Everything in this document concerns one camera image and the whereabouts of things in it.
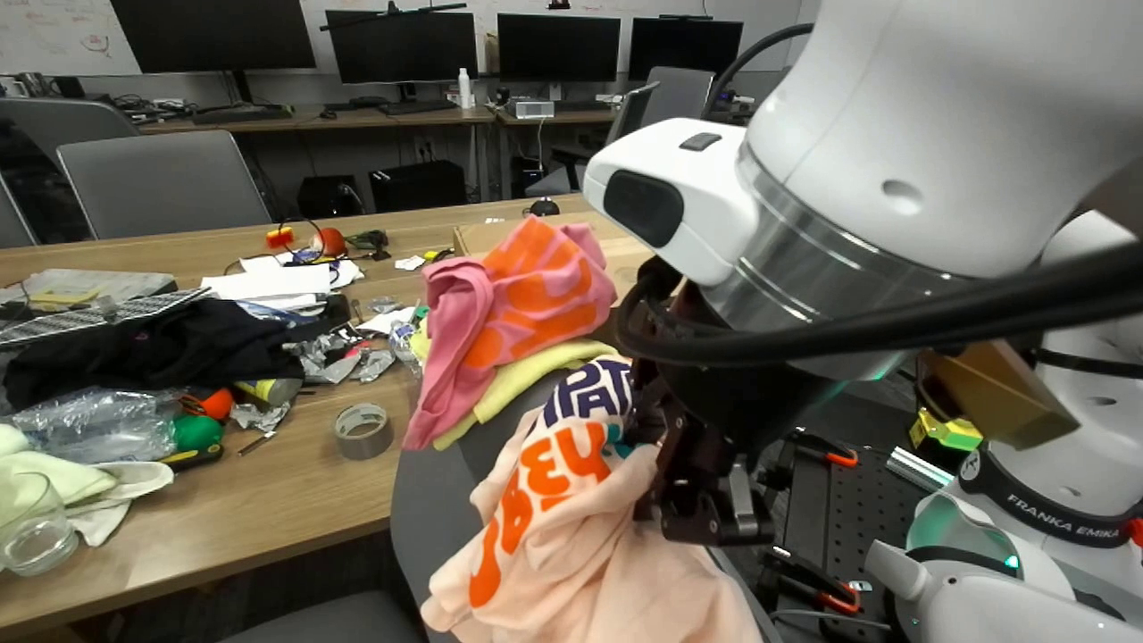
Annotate pink shirt with orange print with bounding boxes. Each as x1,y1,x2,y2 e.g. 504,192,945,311
401,216,618,457

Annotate black computer monitor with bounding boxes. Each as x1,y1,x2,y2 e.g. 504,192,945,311
322,7,478,85
106,0,318,77
626,10,747,84
493,10,626,85

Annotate grey office chair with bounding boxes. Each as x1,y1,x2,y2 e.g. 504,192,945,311
226,379,783,643
0,96,134,158
604,64,718,138
53,126,276,245

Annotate white paper sheets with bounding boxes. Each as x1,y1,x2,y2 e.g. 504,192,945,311
197,253,368,320

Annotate whiteboard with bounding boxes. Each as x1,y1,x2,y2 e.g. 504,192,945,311
0,0,141,79

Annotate crumpled foil wrappers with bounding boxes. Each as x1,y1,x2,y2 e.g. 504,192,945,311
295,333,402,390

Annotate black cloth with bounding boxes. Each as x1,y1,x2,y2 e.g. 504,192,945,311
0,298,353,415

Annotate orange handled screwdriver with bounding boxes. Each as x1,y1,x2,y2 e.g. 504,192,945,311
783,427,865,473

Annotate small orange toy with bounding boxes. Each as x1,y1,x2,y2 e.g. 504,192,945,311
191,385,239,427

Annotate green ball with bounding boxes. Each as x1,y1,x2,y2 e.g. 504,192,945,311
172,413,227,466

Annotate clear plastic cup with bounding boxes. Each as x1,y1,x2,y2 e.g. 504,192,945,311
0,473,85,584

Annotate grey duct tape roll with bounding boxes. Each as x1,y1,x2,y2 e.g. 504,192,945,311
332,401,395,466

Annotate large cardboard box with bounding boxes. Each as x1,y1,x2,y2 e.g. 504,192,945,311
458,201,653,270

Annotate black keyboard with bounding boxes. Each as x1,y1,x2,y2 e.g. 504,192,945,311
189,99,295,126

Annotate yellow red emergency stop button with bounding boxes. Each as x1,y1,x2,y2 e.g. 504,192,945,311
907,403,994,457

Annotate peach shirt with colourful print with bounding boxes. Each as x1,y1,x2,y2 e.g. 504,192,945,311
416,355,763,643

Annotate clear plastic bag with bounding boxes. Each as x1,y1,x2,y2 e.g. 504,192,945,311
10,385,181,470

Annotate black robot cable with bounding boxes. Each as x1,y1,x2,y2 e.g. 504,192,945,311
604,245,1143,373

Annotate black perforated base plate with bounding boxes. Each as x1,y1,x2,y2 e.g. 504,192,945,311
760,390,957,643

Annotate striped grey cloth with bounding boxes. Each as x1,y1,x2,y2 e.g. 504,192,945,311
0,290,208,349

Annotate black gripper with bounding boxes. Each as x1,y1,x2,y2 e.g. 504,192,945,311
618,253,880,551

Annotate pale green cloth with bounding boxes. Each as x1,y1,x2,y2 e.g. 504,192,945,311
0,421,176,551

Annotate folded grey cloth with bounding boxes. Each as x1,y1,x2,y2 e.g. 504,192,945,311
22,270,178,316

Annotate yellow-green towel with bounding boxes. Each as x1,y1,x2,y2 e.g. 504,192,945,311
407,338,621,457

